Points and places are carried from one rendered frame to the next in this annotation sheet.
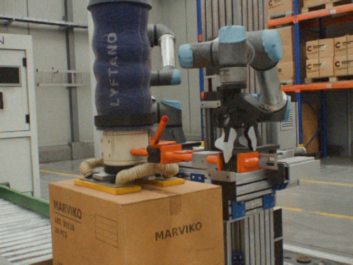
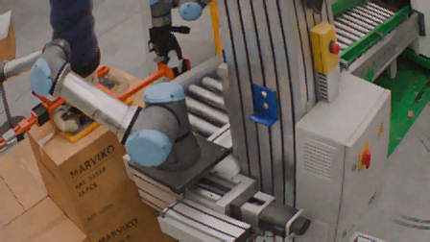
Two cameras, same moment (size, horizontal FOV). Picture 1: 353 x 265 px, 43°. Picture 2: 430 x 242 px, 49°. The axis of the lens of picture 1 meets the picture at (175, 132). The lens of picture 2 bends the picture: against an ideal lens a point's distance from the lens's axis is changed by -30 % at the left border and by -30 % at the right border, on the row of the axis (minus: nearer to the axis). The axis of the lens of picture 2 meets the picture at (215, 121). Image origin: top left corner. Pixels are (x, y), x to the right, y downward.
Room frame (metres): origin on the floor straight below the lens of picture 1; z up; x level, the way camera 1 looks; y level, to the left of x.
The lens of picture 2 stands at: (2.15, -1.87, 2.16)
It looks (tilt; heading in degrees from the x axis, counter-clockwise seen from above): 34 degrees down; 89
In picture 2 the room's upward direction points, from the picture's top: 9 degrees counter-clockwise
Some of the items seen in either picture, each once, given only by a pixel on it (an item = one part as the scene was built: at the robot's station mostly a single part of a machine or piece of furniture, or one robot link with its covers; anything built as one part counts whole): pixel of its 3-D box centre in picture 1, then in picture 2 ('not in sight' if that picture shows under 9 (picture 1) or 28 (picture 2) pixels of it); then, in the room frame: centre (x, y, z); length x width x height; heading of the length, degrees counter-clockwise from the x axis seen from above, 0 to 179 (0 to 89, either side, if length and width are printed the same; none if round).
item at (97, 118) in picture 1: (125, 119); (77, 61); (1.70, 0.19, 1.19); 0.23 x 0.23 x 0.04
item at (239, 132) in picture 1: (245, 134); (172, 142); (2.07, -0.32, 1.09); 0.15 x 0.15 x 0.10
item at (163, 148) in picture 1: (164, 153); (40, 114); (1.49, 0.04, 1.07); 0.10 x 0.08 x 0.06; 127
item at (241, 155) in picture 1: (237, 161); not in sight; (1.21, -0.16, 1.07); 0.08 x 0.07 x 0.05; 37
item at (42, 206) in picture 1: (26, 197); (377, 37); (3.37, 1.14, 0.60); 1.60 x 0.10 x 0.09; 38
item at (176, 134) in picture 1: (171, 133); not in sight; (2.43, 0.02, 1.09); 0.15 x 0.15 x 0.10
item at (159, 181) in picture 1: (148, 174); (94, 114); (1.75, 0.11, 0.97); 0.34 x 0.10 x 0.05; 37
